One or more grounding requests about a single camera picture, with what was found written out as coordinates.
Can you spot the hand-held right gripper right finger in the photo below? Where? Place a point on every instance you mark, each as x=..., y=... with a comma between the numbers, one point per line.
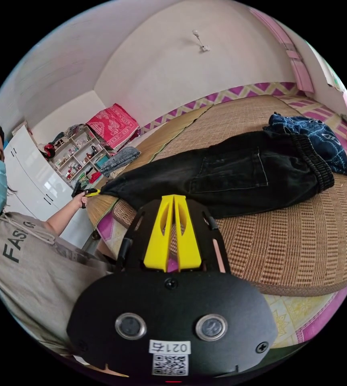
x=187, y=241

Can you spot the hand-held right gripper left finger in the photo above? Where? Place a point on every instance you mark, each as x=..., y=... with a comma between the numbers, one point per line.
x=157, y=241

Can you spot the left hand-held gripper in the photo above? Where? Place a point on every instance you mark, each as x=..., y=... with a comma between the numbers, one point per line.
x=78, y=189

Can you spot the black jeans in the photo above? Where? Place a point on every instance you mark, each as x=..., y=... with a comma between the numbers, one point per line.
x=236, y=178

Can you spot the person's left forearm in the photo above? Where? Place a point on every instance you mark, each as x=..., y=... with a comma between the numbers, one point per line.
x=62, y=217

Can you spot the folded blue denim jeans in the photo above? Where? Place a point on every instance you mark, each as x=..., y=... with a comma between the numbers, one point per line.
x=120, y=161

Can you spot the person's left hand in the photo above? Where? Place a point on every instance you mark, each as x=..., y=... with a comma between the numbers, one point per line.
x=79, y=201

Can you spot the white open shelf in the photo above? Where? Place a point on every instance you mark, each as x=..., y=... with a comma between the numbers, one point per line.
x=77, y=155

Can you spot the white cupboard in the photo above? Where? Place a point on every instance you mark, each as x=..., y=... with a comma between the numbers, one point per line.
x=32, y=178

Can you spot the red patterned folded blanket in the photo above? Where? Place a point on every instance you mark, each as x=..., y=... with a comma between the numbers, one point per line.
x=113, y=124

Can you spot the person's body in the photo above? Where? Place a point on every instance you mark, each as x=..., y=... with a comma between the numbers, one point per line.
x=26, y=265

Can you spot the bed with woven mat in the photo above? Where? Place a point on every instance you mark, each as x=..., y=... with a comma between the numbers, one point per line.
x=297, y=247

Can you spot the dark blue patterned garment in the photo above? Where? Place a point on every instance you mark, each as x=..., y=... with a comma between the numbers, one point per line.
x=318, y=141

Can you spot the wall lamp bulb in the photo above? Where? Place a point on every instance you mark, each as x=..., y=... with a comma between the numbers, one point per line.
x=200, y=40

